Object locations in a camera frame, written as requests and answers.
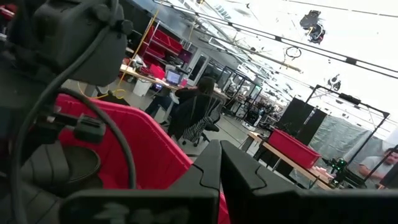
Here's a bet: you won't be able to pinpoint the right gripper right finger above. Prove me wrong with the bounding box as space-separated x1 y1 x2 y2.
220 139 398 224

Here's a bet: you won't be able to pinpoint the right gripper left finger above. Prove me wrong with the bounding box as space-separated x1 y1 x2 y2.
58 139 223 224

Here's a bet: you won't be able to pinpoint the red plastic bin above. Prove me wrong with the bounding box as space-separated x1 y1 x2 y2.
54 93 233 224

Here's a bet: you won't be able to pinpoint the red desk bin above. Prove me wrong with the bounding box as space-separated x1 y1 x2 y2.
148 63 166 80

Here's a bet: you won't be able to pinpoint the small robot with green light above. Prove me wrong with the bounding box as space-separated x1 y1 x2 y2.
321 156 351 186

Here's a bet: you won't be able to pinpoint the long red tote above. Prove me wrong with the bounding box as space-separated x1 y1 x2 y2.
267 128 322 170

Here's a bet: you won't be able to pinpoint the wooden side table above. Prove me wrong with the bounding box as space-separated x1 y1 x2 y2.
247 130 335 191

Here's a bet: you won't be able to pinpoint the grey tarp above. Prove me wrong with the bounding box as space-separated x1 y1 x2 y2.
309 114 389 187

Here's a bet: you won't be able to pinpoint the black curtain panel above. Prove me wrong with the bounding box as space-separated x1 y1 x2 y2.
275 97 328 147

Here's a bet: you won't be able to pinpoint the person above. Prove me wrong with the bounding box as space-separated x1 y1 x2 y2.
144 76 225 147
357 147 398 189

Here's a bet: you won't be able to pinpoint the white boxy machine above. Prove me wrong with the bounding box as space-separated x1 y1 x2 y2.
241 109 262 132

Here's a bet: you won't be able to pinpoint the black mesh office chair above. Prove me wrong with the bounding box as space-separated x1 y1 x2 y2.
180 99 223 147

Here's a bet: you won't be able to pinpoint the long wooden work desk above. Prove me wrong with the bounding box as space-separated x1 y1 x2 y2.
119 63 233 102

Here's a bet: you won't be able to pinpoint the white trash can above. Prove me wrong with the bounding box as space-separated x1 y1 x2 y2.
132 77 153 98

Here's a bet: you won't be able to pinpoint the black ceiling device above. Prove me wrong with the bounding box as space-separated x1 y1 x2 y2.
299 9 326 45
327 73 343 92

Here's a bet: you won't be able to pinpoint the open laptop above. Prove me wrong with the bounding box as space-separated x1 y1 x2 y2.
164 68 185 87

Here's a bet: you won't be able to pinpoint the glass partition booths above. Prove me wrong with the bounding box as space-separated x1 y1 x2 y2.
216 65 268 108

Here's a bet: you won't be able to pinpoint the glass panel door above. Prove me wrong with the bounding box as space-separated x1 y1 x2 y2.
187 52 210 84

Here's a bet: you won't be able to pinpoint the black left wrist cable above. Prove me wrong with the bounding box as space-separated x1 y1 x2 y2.
9 18 137 224

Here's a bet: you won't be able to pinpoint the black neighbouring rig frame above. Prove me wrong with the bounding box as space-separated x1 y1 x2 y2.
305 83 391 167

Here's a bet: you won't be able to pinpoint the yellow hanging cable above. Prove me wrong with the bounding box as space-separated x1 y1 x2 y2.
76 8 160 100

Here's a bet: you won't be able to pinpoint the wire shelf with red bins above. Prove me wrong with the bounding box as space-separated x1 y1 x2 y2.
138 24 185 68

